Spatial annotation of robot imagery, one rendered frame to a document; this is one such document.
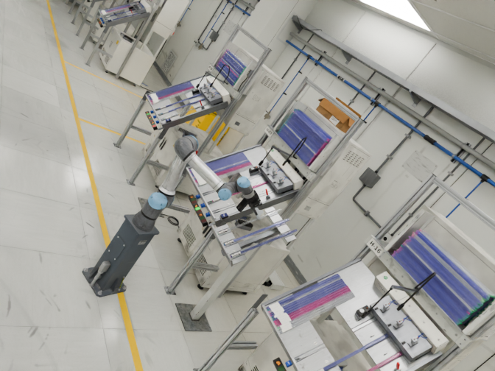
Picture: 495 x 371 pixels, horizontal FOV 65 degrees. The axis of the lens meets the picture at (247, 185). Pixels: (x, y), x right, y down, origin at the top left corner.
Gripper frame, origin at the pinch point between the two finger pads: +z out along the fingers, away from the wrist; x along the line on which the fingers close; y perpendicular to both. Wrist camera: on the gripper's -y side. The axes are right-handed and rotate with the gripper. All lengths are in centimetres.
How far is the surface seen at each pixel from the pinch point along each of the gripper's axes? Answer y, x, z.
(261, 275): -16, 15, 101
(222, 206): -16.6, 29.0, 8.4
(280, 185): 30.6, 23.4, 14.5
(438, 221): 91, -73, 5
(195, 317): -76, -14, 54
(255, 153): 33, 76, 22
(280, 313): -20, -70, 6
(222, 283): -44, -14, 32
